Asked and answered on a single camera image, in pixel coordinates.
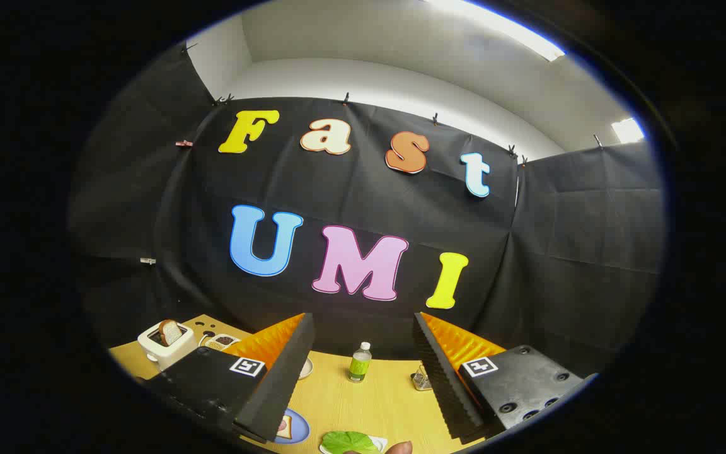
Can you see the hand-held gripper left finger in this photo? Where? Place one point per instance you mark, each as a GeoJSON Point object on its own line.
{"type": "Point", "coordinates": [275, 391]}

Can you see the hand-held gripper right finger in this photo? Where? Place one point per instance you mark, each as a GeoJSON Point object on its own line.
{"type": "Point", "coordinates": [445, 384]}

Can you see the green lettuce leaf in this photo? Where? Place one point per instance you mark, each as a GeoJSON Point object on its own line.
{"type": "Point", "coordinates": [347, 442]}

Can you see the plain white bread slice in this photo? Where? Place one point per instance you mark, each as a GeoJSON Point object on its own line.
{"type": "Point", "coordinates": [170, 332]}

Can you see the round white plate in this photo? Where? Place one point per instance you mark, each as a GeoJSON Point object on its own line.
{"type": "Point", "coordinates": [305, 369]}

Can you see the bread slice with ham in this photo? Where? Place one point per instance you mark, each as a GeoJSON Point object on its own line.
{"type": "Point", "coordinates": [285, 429]}

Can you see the blue plate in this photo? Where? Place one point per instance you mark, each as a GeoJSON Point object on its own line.
{"type": "Point", "coordinates": [300, 430]}

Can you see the white divided seasoning tray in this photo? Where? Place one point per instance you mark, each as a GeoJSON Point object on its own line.
{"type": "Point", "coordinates": [221, 342]}

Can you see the small white square plate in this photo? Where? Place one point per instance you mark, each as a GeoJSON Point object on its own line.
{"type": "Point", "coordinates": [382, 442]}

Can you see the green label drink bottle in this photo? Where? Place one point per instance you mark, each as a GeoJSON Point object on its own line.
{"type": "Point", "coordinates": [359, 364]}

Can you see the white toaster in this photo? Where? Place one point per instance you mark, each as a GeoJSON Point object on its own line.
{"type": "Point", "coordinates": [171, 354]}

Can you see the black backdrop cloth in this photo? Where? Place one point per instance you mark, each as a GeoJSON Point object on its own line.
{"type": "Point", "coordinates": [363, 189]}

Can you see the small ceiling light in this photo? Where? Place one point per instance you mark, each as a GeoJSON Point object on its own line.
{"type": "Point", "coordinates": [628, 130]}

